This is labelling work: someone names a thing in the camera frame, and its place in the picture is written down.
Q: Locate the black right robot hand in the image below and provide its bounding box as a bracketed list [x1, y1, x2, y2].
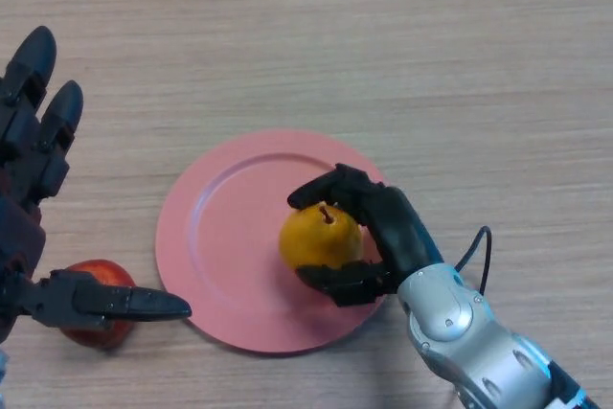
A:
[286, 163, 445, 308]

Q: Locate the yellow pear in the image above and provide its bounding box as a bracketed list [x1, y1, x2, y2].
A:
[279, 203, 364, 270]

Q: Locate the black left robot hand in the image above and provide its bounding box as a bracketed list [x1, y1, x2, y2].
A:
[0, 25, 193, 344]

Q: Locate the red apple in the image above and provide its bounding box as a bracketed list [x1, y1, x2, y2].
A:
[59, 259, 138, 351]

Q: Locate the pink round plate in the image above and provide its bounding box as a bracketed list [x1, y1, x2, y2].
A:
[154, 128, 393, 356]

